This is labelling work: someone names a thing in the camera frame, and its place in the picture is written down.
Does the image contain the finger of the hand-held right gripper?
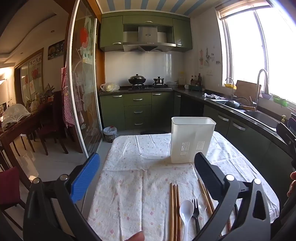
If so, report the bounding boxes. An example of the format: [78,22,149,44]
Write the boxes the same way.
[287,113,296,130]
[276,123,296,146]

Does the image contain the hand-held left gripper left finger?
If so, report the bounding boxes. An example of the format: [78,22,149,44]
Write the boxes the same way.
[23,153,101,241]

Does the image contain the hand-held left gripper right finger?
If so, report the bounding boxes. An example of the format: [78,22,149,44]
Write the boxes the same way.
[194,152,272,241]

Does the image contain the clear plastic spoon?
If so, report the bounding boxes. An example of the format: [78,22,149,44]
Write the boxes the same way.
[197,193,208,212]

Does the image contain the black plastic fork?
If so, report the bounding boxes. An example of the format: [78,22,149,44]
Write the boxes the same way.
[190,199,201,234]

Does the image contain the white plastic utensil holder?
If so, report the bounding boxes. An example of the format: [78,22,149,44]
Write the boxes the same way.
[170,116,216,164]

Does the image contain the white plastic spoon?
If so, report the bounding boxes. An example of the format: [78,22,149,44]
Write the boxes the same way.
[179,200,195,241]

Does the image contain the light wooden chopstick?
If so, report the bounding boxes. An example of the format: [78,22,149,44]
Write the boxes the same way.
[198,178,212,216]
[169,183,174,241]
[200,182,215,215]
[177,184,181,241]

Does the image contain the person's right hand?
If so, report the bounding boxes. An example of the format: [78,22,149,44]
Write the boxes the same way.
[287,171,296,197]

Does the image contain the person's left hand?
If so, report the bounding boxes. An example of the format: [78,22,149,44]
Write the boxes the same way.
[125,231,146,241]

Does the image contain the green soap dish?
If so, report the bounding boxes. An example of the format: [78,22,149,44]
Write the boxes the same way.
[273,95,289,107]

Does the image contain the steel kitchen sink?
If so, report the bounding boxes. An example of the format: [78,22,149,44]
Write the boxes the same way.
[243,110,282,130]

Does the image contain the dark brown wooden chopstick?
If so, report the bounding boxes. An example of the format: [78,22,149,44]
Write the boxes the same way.
[174,184,178,241]

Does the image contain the small trash bin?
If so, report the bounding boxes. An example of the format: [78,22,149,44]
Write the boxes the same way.
[103,126,117,143]

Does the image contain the green lower cabinets under sink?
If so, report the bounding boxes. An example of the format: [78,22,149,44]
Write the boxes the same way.
[173,91,296,176]

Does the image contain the wooden cutting board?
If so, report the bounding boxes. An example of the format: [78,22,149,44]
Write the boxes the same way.
[236,80,262,106]

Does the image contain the white floral tablecloth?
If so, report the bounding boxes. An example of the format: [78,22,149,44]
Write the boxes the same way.
[87,131,280,241]

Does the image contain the tall steel faucet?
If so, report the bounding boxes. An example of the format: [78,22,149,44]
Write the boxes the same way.
[254,69,270,112]

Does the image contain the dark wooden dining chair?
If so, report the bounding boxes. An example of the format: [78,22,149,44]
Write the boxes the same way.
[35,90,70,156]

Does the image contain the yellow drain basket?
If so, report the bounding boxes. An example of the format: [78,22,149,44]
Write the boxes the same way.
[224,77,237,90]

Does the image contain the red upholstered chair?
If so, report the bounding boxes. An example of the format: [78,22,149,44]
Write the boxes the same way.
[0,167,27,230]

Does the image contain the dark wooden dining table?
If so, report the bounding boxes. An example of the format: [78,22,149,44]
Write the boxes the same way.
[0,102,55,163]

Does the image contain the red checkered apron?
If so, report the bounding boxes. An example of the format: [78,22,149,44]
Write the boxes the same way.
[60,60,80,127]

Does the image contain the kitchen window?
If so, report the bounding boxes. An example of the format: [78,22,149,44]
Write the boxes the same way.
[217,0,296,102]

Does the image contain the glass sliding door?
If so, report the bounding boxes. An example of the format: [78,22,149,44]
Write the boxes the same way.
[67,0,103,158]

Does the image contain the green lower cabinets with drawers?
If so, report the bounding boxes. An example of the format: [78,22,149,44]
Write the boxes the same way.
[99,91,175,131]

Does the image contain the clear plastic bag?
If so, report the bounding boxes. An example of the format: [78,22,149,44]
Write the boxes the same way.
[100,83,120,92]

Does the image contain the white lace cover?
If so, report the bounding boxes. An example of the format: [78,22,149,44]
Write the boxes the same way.
[2,104,31,129]

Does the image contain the group of sauce bottles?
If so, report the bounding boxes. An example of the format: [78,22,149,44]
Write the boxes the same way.
[190,73,204,88]

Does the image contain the black gas stove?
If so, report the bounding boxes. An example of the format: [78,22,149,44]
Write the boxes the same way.
[128,84,173,90]

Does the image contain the black wok with lid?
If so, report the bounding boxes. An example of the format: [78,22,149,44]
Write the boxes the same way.
[128,74,147,86]

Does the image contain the green upper kitchen cabinets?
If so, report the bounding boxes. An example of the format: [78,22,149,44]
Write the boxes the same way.
[99,11,193,52]

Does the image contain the steel range hood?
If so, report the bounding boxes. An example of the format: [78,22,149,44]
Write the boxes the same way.
[122,24,177,52]

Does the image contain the black pan with wooden handle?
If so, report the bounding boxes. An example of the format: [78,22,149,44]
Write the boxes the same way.
[223,97,256,111]

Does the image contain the dark wall poster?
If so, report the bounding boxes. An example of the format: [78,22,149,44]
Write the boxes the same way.
[47,40,65,60]

